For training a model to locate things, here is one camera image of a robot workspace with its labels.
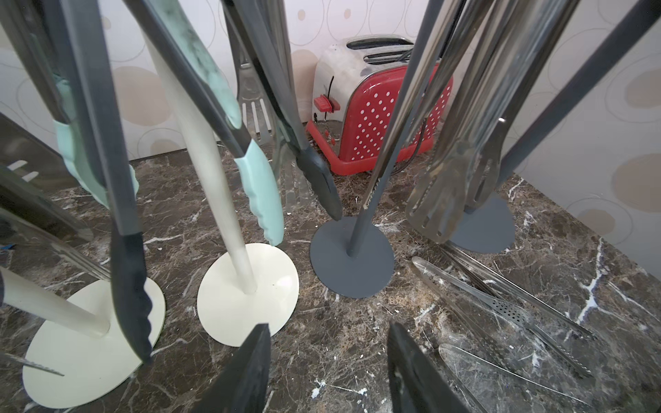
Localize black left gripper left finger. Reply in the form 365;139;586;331
191;324;271;412

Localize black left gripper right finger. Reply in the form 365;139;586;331
387;322;469;412

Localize cream utensil rack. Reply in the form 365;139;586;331
1;268;142;409
147;44;300;347

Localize perforated steel tongs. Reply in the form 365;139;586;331
411;256;524;374

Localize dark grey rack back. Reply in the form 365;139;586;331
310;1;451;299

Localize dark grey rack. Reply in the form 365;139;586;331
310;1;451;299
449;1;660;254

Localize mint green silicone tongs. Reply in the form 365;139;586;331
43;1;284;245

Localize black handled steel tongs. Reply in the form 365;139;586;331
40;0;344;362

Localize white handled steel tongs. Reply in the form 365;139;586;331
1;115;110;282

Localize clear tongs on counter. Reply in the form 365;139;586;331
434;343;597;412

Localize red polka dot toaster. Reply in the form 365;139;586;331
305;34;454;177

